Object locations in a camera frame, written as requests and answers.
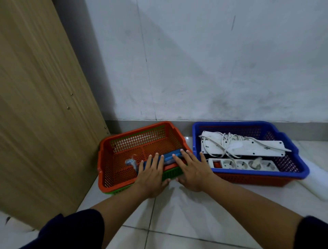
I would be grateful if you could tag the person's left hand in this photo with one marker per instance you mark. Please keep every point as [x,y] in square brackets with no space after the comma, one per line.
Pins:
[151,179]

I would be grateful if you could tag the person's right hand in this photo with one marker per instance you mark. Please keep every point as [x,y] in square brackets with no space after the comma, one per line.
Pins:
[194,174]

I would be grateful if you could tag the green plastic basket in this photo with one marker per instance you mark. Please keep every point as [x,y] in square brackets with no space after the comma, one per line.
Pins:
[171,174]

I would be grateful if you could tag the blue-edged white device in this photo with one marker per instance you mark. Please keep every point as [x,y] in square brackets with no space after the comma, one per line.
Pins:
[169,157]

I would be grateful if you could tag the orange plastic basket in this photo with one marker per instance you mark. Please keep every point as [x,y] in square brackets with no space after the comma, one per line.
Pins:
[256,179]
[120,164]

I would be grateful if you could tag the white power strip red switch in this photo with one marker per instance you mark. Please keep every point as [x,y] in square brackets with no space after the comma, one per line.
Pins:
[241,164]

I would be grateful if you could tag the blue plastic basket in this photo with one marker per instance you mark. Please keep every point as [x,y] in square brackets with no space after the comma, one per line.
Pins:
[297,169]

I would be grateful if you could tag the white squeeze bottle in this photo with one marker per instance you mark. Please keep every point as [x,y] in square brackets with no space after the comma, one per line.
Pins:
[316,179]

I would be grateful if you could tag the person's right forearm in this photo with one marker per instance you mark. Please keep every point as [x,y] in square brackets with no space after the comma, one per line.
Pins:
[251,218]

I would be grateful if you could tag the wooden cabinet side panel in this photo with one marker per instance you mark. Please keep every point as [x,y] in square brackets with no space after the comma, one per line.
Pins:
[38,115]

